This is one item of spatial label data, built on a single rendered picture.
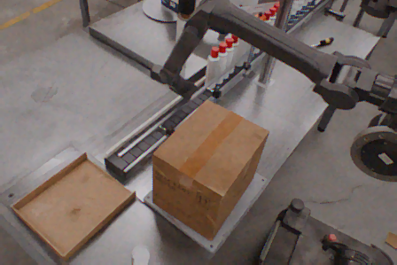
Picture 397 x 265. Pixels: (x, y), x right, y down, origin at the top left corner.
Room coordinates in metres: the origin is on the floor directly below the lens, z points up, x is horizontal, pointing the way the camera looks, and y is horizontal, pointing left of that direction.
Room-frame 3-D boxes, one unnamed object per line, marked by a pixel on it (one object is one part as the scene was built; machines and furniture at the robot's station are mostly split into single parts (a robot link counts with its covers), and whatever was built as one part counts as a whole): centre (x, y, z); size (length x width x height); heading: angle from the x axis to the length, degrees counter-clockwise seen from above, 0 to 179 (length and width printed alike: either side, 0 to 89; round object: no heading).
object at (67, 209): (0.61, 0.37, 0.85); 0.30 x 0.26 x 0.04; 147
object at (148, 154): (1.45, -0.17, 0.85); 1.65 x 0.11 x 0.05; 147
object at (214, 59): (1.26, -0.05, 0.98); 0.05 x 0.05 x 0.20
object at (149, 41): (1.79, 0.14, 0.86); 0.80 x 0.67 x 0.05; 147
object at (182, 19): (1.53, 0.11, 1.03); 0.09 x 0.09 x 0.30
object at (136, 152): (1.45, -0.17, 0.86); 1.65 x 0.08 x 0.04; 147
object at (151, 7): (1.92, 0.24, 0.89); 0.31 x 0.31 x 0.01
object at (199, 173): (0.71, -0.06, 0.99); 0.30 x 0.24 x 0.27; 152
